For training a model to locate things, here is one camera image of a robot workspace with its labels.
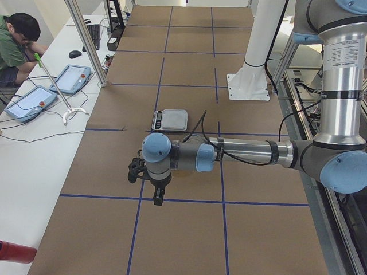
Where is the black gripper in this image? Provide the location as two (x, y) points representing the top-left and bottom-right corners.
(149, 176), (171, 206)

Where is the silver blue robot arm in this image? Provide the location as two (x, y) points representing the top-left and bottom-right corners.
(142, 1), (366, 206)

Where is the silver digital kitchen scale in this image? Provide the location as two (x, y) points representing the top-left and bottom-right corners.
(151, 109), (188, 131)

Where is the far blue teach pendant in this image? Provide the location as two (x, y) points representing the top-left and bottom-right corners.
(55, 64), (91, 95)

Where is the blue teach pendant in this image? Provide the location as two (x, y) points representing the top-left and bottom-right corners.
(55, 64), (91, 95)
(5, 85), (57, 122)

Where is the red cylinder bottle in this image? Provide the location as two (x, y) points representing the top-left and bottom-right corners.
(0, 241), (37, 264)

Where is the near blue teach pendant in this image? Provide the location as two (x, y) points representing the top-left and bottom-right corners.
(5, 85), (57, 122)

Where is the black computer mouse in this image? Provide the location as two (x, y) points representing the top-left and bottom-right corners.
(68, 50), (82, 59)

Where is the black keyboard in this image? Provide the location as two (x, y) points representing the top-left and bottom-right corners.
(87, 24), (100, 50)

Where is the person in green shirt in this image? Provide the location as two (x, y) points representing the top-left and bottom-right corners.
(1, 13), (48, 87)

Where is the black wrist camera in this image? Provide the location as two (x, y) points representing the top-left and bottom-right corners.
(127, 149), (146, 183)

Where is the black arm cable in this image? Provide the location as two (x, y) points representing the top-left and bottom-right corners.
(182, 109), (296, 166)

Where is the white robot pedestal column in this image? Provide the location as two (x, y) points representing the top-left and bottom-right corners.
(227, 0), (288, 101)

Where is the aluminium frame post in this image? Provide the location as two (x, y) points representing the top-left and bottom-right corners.
(64, 0), (107, 87)

